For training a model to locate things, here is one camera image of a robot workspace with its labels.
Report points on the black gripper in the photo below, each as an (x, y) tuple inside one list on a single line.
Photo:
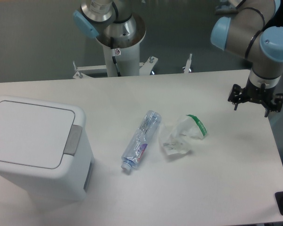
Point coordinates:
[(252, 93)]

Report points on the white push-button trash can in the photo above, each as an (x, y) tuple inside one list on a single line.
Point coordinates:
[(44, 147)]

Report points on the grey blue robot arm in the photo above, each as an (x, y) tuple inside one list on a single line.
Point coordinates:
[(245, 35)]

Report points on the crumpled clear plastic bag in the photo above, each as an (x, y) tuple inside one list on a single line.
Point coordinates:
[(176, 141)]

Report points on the clear plastic water bottle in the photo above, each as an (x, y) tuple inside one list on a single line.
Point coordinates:
[(140, 140)]

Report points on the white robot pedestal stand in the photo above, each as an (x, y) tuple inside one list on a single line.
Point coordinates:
[(121, 45)]

